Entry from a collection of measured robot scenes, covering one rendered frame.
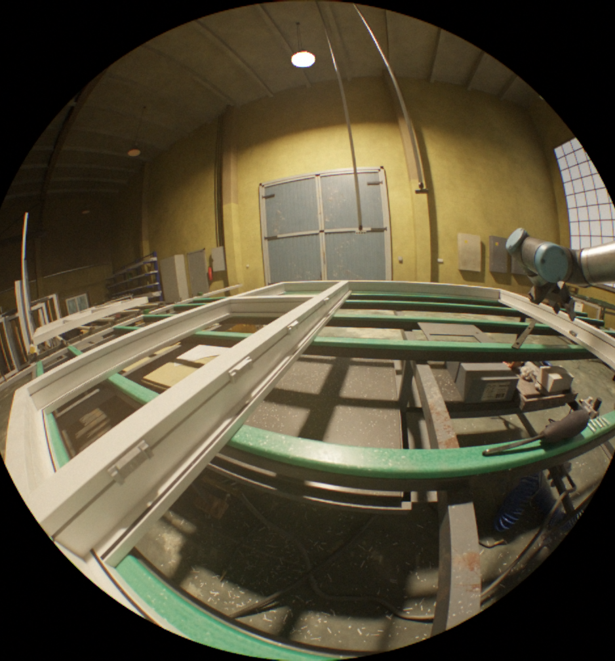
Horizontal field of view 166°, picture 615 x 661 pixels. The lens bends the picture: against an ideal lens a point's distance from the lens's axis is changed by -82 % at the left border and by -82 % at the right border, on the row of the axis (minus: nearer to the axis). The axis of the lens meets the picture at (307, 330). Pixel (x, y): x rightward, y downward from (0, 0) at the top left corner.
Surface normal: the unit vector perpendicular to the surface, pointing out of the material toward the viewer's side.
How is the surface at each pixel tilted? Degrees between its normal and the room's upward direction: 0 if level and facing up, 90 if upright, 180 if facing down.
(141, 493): 90
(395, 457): 0
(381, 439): 0
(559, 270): 101
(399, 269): 90
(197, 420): 90
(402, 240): 90
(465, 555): 0
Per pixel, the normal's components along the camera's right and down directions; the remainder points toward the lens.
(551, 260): -0.51, 0.48
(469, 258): -0.30, 0.32
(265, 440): -0.07, -0.95
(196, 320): 0.94, 0.04
